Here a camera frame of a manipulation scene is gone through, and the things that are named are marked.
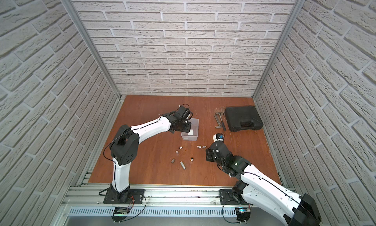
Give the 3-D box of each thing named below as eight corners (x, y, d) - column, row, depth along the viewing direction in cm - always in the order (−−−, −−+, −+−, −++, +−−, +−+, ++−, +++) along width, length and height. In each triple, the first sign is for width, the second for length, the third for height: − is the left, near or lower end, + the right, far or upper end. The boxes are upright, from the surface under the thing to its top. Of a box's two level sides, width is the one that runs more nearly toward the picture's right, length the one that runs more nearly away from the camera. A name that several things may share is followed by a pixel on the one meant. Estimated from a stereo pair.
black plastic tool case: (228, 131, 101) (230, 126, 96) (224, 110, 113) (226, 105, 108) (261, 131, 101) (264, 127, 96) (253, 110, 113) (256, 105, 108)
